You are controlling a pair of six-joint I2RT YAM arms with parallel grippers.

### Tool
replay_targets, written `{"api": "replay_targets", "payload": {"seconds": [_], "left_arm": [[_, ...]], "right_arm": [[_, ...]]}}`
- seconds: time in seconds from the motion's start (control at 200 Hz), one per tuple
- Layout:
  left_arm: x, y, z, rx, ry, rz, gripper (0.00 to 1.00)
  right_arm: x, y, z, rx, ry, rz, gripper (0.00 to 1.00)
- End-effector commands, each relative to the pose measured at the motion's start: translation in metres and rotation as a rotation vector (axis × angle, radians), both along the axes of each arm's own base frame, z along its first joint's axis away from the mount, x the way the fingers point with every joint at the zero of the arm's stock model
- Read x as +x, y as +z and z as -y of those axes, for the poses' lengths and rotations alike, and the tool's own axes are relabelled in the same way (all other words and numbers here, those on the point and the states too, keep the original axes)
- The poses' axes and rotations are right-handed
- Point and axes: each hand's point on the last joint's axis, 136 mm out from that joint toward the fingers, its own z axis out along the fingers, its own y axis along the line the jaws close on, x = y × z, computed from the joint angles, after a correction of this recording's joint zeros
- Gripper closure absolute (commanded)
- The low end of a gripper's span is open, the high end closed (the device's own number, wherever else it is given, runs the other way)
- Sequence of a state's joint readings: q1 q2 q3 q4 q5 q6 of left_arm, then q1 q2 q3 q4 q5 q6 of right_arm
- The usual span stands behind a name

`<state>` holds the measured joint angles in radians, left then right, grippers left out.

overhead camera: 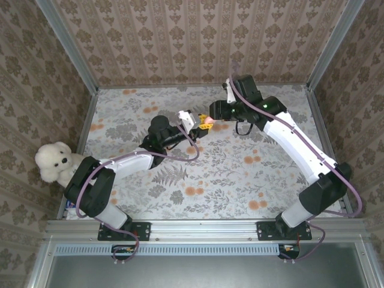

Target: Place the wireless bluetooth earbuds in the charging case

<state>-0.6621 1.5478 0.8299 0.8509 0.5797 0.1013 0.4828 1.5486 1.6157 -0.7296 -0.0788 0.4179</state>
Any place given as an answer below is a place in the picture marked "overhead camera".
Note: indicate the pink earbud charging case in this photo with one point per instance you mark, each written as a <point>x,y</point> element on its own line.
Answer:
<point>209,120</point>

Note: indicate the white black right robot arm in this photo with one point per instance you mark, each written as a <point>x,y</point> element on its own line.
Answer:
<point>294,144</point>

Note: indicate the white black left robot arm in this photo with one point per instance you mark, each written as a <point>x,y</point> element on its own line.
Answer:
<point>129,165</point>

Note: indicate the white teddy bear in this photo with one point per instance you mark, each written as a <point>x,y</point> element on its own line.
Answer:
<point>54,162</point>

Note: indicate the blue red packet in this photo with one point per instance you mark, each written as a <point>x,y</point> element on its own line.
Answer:
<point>70,205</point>

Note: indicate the grey metal panel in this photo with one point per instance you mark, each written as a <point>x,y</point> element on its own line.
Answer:
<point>210,273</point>

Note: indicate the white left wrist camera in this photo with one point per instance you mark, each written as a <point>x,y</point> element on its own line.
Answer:
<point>188,120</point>

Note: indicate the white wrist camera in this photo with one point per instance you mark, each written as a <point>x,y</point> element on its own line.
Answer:
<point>230,93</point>
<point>188,120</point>

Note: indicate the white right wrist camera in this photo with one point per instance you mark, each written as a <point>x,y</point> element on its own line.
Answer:
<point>230,93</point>

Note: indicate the aluminium table side rail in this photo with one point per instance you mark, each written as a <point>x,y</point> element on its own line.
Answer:
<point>83,135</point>
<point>324,135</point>

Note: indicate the aluminium mounting rail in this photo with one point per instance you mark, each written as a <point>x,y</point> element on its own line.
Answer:
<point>204,229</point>

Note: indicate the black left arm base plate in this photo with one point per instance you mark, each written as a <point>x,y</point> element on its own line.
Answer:
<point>144,231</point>

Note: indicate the aluminium frame post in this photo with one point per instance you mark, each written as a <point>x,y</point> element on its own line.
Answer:
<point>333,45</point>
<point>72,51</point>

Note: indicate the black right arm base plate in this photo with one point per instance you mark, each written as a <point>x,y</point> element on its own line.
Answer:
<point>264,231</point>

